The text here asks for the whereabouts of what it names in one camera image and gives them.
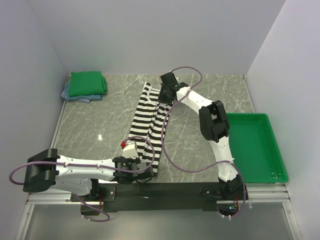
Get black white striped tank top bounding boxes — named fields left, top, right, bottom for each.
left=128, top=82, right=173, bottom=177

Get green tank top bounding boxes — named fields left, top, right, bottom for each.
left=68, top=71, right=108, bottom=97

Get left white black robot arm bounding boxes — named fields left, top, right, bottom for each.
left=22, top=148, right=154, bottom=201

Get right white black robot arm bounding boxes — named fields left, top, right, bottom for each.
left=158, top=72, right=243, bottom=200

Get folded blue tank top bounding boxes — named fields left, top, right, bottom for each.
left=60, top=82, right=103, bottom=104

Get blue white striped tank top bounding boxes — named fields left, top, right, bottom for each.
left=60, top=91, right=91, bottom=104

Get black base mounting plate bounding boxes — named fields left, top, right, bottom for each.
left=69, top=181, right=250, bottom=213

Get green plastic tray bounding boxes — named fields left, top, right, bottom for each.
left=227, top=113, right=289, bottom=184

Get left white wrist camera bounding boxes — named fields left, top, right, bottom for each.
left=120, top=140, right=139, bottom=159

